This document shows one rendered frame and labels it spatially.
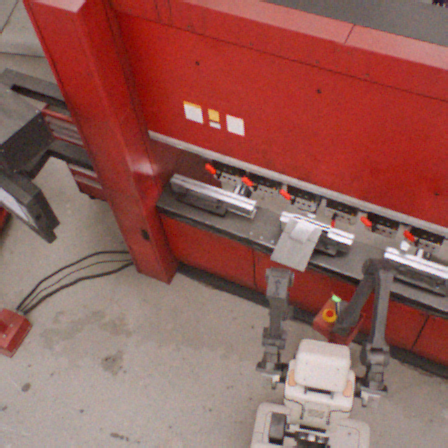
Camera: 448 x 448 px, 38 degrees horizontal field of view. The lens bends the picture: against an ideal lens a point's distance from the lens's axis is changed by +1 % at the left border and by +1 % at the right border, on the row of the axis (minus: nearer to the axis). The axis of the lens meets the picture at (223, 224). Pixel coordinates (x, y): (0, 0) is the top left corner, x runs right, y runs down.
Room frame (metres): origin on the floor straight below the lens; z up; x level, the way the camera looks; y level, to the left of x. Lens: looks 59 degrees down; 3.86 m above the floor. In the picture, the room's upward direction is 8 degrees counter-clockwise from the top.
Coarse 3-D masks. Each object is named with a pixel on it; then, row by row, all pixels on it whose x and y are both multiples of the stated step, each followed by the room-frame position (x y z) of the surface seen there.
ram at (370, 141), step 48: (144, 48) 2.05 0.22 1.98; (192, 48) 1.92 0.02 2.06; (240, 48) 1.81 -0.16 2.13; (144, 96) 2.08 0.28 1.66; (192, 96) 1.94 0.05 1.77; (240, 96) 1.82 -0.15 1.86; (288, 96) 1.70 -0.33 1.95; (336, 96) 1.60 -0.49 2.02; (384, 96) 1.51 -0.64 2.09; (192, 144) 1.97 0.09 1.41; (240, 144) 1.83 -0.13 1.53; (288, 144) 1.70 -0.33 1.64; (336, 144) 1.59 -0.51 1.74; (384, 144) 1.49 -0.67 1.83; (432, 144) 1.40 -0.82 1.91; (384, 192) 1.46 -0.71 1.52; (432, 192) 1.37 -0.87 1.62
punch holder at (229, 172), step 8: (216, 160) 1.90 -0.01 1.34; (216, 168) 1.90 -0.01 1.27; (224, 168) 1.88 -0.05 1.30; (232, 168) 1.85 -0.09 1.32; (216, 176) 1.90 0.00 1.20; (224, 176) 1.88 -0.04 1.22; (232, 176) 1.85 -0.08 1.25; (240, 176) 1.84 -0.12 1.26; (232, 184) 1.85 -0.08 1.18; (240, 184) 1.83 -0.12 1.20
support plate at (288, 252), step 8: (288, 224) 1.68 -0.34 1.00; (296, 224) 1.67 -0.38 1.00; (288, 232) 1.63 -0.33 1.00; (312, 232) 1.61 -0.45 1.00; (320, 232) 1.61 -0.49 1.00; (280, 240) 1.59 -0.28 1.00; (288, 240) 1.58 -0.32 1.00; (312, 240) 1.56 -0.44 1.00; (280, 248) 1.54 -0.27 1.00; (288, 248) 1.54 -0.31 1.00; (296, 248) 1.53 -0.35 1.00; (304, 248) 1.52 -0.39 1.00; (312, 248) 1.52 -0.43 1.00; (272, 256) 1.51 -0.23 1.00; (280, 256) 1.50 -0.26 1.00; (288, 256) 1.49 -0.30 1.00; (296, 256) 1.49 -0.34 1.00; (304, 256) 1.48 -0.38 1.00; (288, 264) 1.45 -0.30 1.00; (296, 264) 1.44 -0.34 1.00; (304, 264) 1.43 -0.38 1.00
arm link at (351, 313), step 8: (368, 264) 1.18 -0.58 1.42; (368, 272) 1.17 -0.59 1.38; (368, 280) 1.15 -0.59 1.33; (360, 288) 1.15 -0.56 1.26; (368, 288) 1.13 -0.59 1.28; (360, 296) 1.12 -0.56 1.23; (368, 296) 1.12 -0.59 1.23; (352, 304) 1.12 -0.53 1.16; (360, 304) 1.11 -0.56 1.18; (344, 312) 1.12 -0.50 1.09; (352, 312) 1.10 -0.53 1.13; (344, 320) 1.08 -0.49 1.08; (352, 320) 1.09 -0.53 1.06
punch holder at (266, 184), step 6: (252, 174) 1.80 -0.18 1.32; (252, 180) 1.80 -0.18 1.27; (258, 180) 1.78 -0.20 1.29; (264, 180) 1.76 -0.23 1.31; (270, 180) 1.75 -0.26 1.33; (276, 180) 1.73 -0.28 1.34; (258, 186) 1.77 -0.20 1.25; (264, 186) 1.76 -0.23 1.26; (270, 186) 1.75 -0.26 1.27; (276, 186) 1.73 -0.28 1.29; (258, 192) 1.78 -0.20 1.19; (264, 192) 1.76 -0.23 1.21; (270, 192) 1.74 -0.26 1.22; (276, 192) 1.73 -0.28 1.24; (276, 198) 1.72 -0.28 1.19
